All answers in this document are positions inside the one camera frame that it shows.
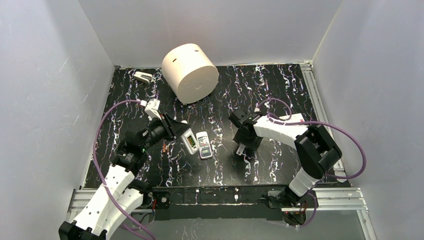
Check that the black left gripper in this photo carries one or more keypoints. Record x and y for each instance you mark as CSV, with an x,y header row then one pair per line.
x,y
169,126

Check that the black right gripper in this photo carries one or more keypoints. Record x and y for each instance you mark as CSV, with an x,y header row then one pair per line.
x,y
245,145

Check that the white remote battery cover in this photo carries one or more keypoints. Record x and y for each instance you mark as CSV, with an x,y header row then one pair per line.
x,y
240,149

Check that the white remote control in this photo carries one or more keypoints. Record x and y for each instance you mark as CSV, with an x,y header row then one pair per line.
x,y
190,141

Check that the small grey remote control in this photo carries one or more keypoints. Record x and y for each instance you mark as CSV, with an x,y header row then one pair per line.
x,y
205,149

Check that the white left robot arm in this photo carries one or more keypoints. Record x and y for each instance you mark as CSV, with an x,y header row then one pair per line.
x,y
120,192

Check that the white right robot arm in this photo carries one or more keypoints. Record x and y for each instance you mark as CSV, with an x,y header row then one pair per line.
x,y
316,149

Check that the white battery box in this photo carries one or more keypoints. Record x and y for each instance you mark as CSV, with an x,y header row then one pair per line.
x,y
294,118

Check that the white cylindrical container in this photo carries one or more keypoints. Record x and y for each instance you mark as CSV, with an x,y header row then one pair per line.
x,y
189,73

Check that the white stapler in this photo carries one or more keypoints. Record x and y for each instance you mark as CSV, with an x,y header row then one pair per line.
x,y
143,77

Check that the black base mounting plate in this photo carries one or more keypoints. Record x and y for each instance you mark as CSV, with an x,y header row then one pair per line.
x,y
229,202

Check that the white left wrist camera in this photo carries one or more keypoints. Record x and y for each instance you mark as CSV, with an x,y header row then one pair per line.
x,y
151,108

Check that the aluminium frame rail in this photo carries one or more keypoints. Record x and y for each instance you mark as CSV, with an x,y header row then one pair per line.
x,y
335,199

